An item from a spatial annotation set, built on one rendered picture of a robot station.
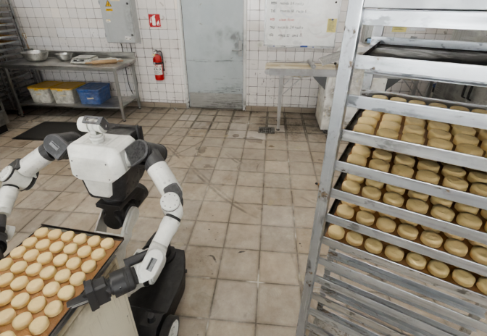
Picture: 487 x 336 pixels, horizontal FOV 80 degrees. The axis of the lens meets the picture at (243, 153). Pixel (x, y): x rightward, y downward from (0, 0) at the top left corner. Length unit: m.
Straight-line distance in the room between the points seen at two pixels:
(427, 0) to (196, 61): 4.78
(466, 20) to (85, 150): 1.33
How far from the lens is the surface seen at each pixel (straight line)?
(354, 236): 1.00
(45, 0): 6.22
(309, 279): 1.07
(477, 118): 0.75
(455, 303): 1.64
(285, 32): 5.02
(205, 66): 5.26
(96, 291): 1.17
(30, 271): 1.36
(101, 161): 1.37
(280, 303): 2.20
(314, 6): 5.03
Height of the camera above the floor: 1.80
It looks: 28 degrees down
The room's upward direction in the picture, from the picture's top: straight up
